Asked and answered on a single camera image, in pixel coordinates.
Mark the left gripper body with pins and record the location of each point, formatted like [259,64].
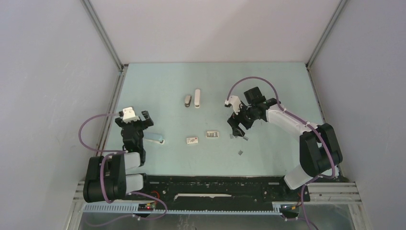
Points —
[139,125]

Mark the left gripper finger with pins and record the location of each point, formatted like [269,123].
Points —
[119,122]
[147,122]

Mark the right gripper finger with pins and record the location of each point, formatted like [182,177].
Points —
[237,132]
[232,122]

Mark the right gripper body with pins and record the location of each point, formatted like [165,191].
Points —
[244,117]

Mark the light blue stapler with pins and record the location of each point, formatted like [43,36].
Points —
[155,138]

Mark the staple box with barcode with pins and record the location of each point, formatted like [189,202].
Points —
[212,134]

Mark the white stapler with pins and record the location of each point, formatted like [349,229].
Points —
[197,98]

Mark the small grey stapler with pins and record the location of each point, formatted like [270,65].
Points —
[187,101]

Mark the white staple box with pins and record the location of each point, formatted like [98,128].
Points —
[192,140]

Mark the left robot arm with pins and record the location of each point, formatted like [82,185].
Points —
[105,178]

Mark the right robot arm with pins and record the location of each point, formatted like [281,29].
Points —
[319,152]

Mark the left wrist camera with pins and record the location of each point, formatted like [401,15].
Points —
[128,115]

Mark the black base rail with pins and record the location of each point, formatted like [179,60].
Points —
[221,193]

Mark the left aluminium frame post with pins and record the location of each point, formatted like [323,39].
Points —
[119,79]

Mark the aluminium frame post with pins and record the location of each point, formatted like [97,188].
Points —
[327,31]
[119,79]

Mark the right aluminium frame post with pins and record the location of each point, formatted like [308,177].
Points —
[327,31]

